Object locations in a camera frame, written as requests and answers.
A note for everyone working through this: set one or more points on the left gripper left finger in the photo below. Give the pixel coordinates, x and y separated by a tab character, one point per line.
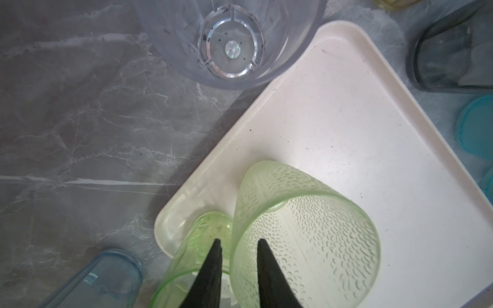
206	289

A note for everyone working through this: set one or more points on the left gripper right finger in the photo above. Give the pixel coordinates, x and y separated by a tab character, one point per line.
274	290

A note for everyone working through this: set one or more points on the small green clear glass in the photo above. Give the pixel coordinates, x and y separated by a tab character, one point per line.
186	264

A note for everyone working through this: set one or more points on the green dotted textured cup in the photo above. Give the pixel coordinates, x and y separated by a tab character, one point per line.
326	246

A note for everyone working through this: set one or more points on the white rectangular plastic tray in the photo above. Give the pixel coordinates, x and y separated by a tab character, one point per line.
343	116

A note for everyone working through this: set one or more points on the tall grey-blue cup back left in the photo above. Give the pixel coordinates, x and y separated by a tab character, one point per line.
112	279

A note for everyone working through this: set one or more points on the teal cup lower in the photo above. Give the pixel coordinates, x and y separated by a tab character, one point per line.
486	185

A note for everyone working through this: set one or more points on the teal cup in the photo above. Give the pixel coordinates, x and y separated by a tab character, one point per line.
473	129
486	185

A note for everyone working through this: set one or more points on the teal cup upper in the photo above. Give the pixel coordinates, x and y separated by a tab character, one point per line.
473	129

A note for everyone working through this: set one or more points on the dark smoke grey cup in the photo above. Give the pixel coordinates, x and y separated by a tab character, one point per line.
454	54

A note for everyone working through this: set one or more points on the amber yellow cup right back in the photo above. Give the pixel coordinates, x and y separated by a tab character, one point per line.
391	5

